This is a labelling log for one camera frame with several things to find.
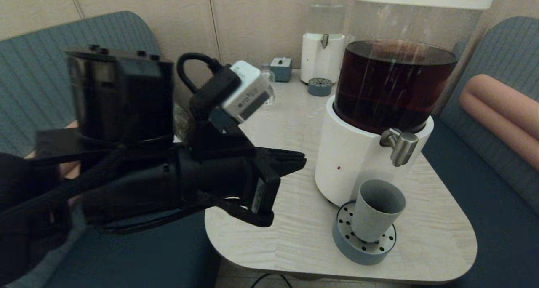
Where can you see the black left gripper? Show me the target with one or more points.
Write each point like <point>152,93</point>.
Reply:
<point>223,174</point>

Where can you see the grey plastic cup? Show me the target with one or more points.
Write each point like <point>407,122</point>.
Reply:
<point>374,216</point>

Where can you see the steel dispenser tap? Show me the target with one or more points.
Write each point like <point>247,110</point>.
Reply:
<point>402,147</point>

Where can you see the small blue perforated drip tray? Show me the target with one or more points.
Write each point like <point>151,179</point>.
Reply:
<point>319,87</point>

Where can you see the clear plastic bottle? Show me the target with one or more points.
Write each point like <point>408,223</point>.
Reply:
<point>269,75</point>

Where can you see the small blue-grey box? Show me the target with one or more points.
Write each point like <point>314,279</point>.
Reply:
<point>281,70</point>

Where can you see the small white water dispenser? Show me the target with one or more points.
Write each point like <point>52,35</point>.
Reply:
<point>318,56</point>

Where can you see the round grey drip tray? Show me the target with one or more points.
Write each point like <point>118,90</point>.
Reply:
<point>358,252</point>

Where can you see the large white tea dispenser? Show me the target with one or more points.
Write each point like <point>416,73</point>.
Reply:
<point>379,81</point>

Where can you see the pink bolster cushion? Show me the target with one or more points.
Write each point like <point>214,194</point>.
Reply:
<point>501,107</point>
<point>71,170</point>

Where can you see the teal upholstered bench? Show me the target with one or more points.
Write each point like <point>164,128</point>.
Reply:
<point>505,48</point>
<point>33,69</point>

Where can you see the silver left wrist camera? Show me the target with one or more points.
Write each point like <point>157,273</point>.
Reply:
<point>248,92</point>

